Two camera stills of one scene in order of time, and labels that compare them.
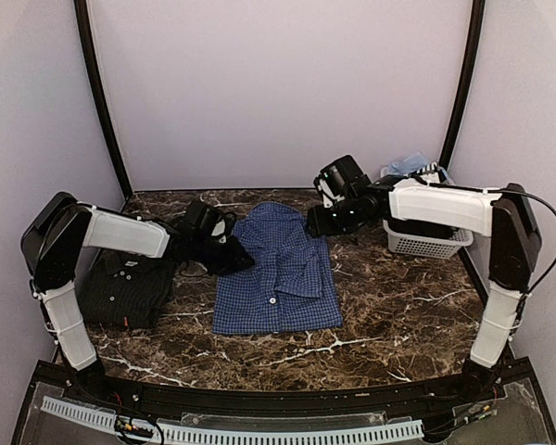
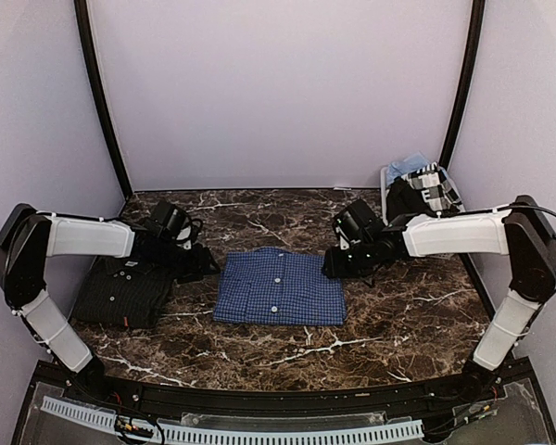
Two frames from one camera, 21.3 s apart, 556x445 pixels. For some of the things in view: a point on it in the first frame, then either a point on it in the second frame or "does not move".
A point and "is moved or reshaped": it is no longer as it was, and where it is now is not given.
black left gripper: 233,261 → 199,266
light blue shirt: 408,164 does not move
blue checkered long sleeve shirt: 288,288 is moved or reshaped
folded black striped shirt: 126,290 does not move
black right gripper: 318,223 → 335,268
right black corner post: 471,59 does not move
